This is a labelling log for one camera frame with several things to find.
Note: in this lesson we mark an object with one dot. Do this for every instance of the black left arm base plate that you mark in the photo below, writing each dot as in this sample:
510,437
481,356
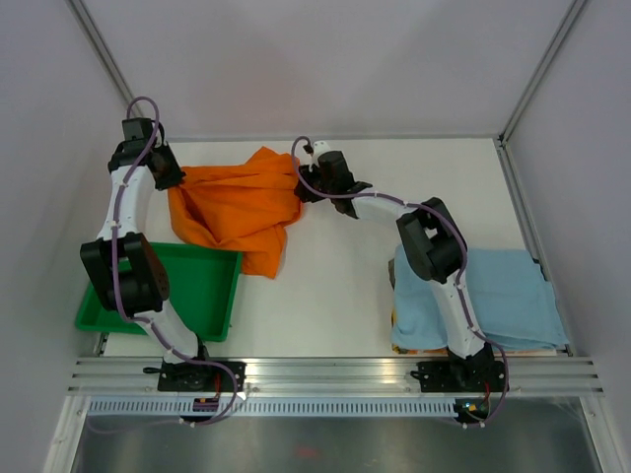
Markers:
187,377

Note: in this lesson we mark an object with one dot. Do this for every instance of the light blue folded trousers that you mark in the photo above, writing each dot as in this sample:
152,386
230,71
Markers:
512,302

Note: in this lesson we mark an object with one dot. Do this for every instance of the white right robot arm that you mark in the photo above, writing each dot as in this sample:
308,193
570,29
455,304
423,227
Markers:
432,243

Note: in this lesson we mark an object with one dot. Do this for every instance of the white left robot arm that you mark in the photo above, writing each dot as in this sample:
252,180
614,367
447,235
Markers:
122,265

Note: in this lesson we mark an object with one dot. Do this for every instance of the green plastic tray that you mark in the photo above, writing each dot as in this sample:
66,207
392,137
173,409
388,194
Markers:
203,286

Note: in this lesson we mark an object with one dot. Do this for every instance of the aluminium frame post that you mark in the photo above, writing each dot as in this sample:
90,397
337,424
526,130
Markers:
568,22
97,42

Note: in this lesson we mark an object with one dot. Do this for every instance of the left aluminium frame post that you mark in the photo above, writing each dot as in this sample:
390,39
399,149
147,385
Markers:
97,42

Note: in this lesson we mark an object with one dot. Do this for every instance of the orange trousers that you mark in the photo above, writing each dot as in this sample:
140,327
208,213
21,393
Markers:
245,208

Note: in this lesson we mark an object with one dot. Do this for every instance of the aluminium front rail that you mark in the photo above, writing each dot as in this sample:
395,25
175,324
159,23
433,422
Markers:
341,377

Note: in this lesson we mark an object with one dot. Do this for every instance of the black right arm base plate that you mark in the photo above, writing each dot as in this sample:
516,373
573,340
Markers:
446,377

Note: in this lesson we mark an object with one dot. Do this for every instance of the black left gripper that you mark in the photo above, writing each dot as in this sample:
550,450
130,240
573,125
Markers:
176,175

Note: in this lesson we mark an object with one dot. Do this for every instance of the perforated white cable duct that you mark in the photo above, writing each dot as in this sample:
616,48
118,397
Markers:
277,407

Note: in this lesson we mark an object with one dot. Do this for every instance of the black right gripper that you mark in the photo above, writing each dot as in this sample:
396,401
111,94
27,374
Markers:
309,171

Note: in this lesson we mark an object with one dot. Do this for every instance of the right aluminium frame post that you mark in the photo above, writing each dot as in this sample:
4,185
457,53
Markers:
568,22

